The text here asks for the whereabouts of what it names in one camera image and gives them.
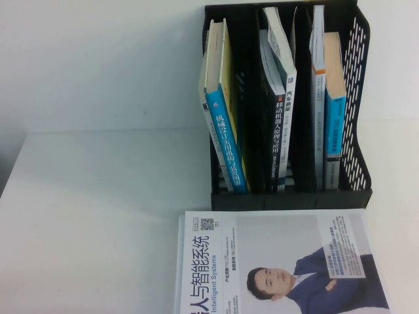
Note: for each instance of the blue and grey DTC book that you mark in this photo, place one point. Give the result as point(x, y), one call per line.
point(334, 131)

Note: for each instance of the blue spine yellow cover book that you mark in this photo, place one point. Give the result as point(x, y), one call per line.
point(226, 137)

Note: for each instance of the black mobile robot book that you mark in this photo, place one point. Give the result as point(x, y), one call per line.
point(279, 147)

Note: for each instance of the white spine teal cover book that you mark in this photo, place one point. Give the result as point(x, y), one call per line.
point(289, 108)

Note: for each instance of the white book with orange band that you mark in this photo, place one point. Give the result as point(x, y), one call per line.
point(319, 131)

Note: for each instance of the black plastic mesh book stand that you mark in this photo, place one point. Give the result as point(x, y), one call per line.
point(327, 199)

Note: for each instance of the white magazine with suited man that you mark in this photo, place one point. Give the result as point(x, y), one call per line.
point(229, 248)

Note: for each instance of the thin white magazine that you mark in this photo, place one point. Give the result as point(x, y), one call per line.
point(180, 261)

